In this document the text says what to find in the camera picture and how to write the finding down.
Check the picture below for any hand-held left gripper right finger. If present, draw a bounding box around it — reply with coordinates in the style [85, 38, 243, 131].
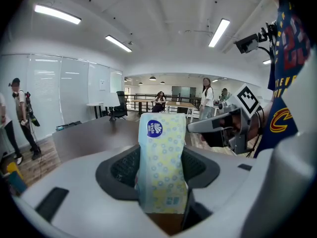
[173, 145, 274, 238]

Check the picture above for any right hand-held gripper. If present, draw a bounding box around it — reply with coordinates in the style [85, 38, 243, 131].
[187, 83, 261, 156]

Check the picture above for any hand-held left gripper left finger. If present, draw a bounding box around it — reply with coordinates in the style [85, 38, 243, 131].
[13, 144, 171, 238]

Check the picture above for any pale patterned tissue packet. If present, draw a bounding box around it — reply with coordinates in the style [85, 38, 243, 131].
[135, 113, 189, 214]

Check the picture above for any person's right forearm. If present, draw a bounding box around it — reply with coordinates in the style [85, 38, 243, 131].
[249, 100, 274, 141]

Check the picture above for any wooden table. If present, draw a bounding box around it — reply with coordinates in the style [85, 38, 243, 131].
[129, 99, 156, 117]
[165, 101, 198, 122]

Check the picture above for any black metal railing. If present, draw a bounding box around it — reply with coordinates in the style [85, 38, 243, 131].
[125, 93, 202, 112]

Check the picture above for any dark brown table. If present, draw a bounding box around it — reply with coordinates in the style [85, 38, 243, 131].
[52, 115, 141, 164]

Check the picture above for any blue box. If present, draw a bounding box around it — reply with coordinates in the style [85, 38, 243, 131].
[8, 171, 28, 196]

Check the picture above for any person's navy printed jersey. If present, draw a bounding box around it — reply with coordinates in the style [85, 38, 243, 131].
[254, 0, 312, 158]

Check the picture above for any yellow box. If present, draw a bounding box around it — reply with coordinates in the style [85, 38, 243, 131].
[6, 162, 24, 181]

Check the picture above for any black office chair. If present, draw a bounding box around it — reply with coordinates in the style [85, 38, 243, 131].
[108, 91, 129, 122]

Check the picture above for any white round table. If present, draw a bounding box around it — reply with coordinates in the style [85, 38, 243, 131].
[86, 101, 105, 120]

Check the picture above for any black worn camera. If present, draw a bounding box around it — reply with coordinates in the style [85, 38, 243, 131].
[234, 21, 278, 57]

